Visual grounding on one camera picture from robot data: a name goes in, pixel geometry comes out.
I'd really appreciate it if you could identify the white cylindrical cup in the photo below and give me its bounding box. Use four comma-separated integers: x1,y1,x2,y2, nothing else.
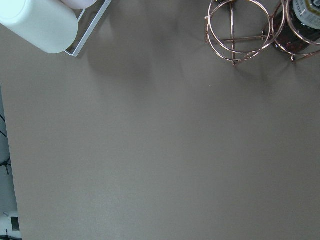
0,0,78,54

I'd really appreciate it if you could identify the tea bottle in rack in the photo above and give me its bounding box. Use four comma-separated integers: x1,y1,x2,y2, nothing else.
270,0,320,54

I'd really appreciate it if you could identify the white wire holder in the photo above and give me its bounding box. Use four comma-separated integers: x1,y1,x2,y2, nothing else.
64,0,112,58

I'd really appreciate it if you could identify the copper wire bottle rack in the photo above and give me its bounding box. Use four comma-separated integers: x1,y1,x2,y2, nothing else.
204,0,320,66

